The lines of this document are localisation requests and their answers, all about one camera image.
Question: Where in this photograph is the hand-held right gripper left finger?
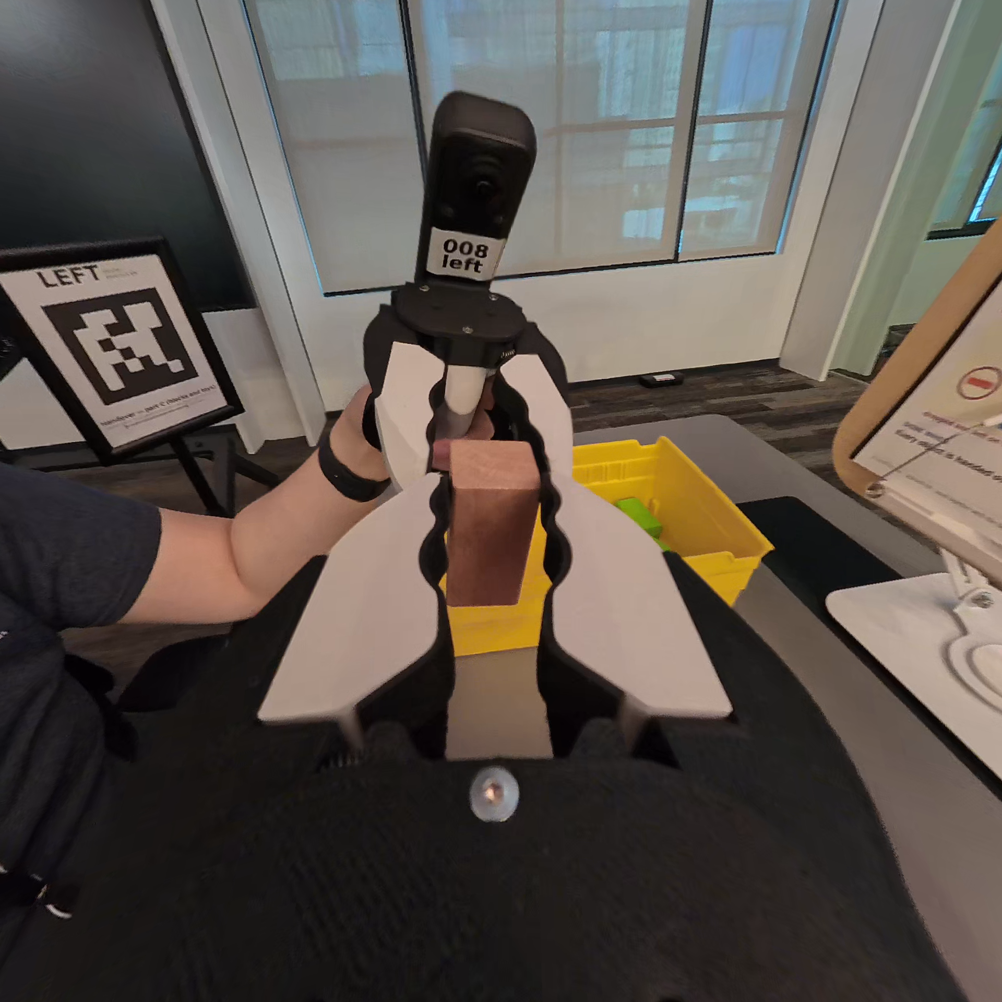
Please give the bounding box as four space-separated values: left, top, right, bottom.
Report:
257 472 457 723

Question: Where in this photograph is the black wristband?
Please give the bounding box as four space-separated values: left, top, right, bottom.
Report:
317 434 392 504

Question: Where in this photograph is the yellow plastic bin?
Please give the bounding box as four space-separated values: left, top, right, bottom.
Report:
438 436 774 657

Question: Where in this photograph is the white metal stand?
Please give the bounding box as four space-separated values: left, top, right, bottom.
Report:
826 478 1002 772

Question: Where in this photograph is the glass wall panel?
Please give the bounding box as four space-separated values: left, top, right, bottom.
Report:
243 0 842 297

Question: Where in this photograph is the framed black-white marker sign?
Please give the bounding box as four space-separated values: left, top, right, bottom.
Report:
0 237 245 464

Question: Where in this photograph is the dark wall screen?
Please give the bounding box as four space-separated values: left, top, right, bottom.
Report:
0 0 255 314

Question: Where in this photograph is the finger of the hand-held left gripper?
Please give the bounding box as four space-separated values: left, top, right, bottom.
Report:
374 340 449 492
499 354 576 479

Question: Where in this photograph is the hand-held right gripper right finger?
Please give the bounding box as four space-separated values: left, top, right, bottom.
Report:
539 468 735 720

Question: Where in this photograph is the natural wooden block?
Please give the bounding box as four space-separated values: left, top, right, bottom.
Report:
448 440 543 607

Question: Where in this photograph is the black sign easel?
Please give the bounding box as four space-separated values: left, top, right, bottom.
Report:
168 425 280 518

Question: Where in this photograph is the person's dark clothing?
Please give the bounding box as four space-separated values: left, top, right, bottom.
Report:
0 462 165 925

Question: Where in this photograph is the instruction sheet on wooden board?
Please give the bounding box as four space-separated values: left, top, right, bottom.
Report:
832 250 1002 549

